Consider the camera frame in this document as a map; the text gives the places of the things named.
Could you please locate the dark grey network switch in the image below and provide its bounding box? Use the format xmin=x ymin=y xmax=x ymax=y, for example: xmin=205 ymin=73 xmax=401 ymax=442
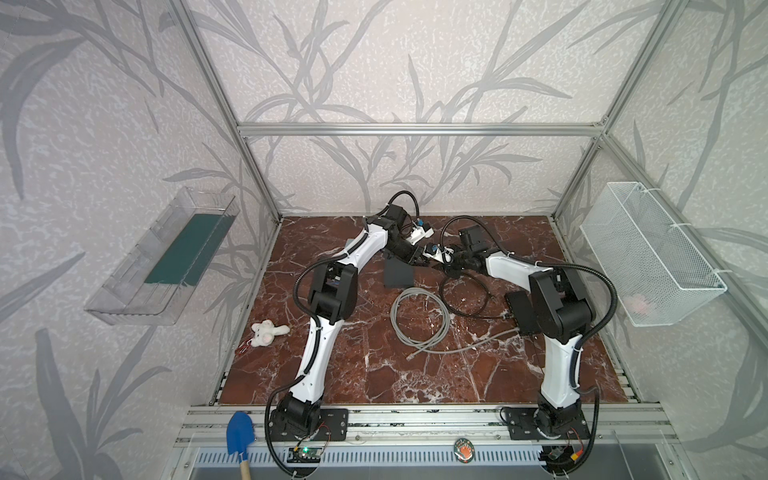
xmin=383 ymin=257 xmax=414 ymax=289

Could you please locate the black ribbed router box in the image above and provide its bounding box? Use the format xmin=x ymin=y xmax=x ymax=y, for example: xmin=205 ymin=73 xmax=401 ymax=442
xmin=504 ymin=291 xmax=541 ymax=336

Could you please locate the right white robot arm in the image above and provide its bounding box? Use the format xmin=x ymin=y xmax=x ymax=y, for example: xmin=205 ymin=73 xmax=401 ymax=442
xmin=423 ymin=223 xmax=618 ymax=439

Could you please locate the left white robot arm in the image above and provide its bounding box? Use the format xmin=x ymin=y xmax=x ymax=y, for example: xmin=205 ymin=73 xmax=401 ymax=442
xmin=264 ymin=203 xmax=434 ymax=441

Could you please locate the pink item in basket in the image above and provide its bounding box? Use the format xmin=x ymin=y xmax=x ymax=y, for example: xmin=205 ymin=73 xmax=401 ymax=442
xmin=623 ymin=294 xmax=654 ymax=316

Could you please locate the white plush toy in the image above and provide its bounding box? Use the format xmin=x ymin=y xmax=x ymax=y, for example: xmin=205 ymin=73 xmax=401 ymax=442
xmin=248 ymin=320 xmax=290 ymax=348

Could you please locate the green circuit board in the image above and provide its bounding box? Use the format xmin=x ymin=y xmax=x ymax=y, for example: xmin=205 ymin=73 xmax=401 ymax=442
xmin=287 ymin=446 xmax=324 ymax=464

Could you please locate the blue shovel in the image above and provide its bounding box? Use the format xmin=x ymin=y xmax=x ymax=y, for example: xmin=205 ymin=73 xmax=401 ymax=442
xmin=226 ymin=411 xmax=255 ymax=480

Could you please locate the black cable with green plug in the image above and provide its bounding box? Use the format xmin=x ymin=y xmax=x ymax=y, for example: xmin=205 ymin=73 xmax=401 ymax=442
xmin=439 ymin=272 xmax=511 ymax=320

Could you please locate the grey ethernet cable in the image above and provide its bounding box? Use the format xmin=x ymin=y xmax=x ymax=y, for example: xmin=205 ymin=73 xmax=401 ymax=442
xmin=389 ymin=286 xmax=520 ymax=361

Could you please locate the white wire mesh basket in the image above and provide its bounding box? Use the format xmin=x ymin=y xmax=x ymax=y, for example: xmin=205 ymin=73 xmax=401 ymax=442
xmin=581 ymin=182 xmax=728 ymax=327

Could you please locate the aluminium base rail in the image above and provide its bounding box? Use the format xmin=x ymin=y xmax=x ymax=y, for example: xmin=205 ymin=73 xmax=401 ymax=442
xmin=174 ymin=403 xmax=680 ymax=448

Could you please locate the clear plastic wall bin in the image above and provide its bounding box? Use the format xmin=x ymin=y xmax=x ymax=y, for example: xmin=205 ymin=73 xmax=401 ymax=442
xmin=85 ymin=187 xmax=240 ymax=326

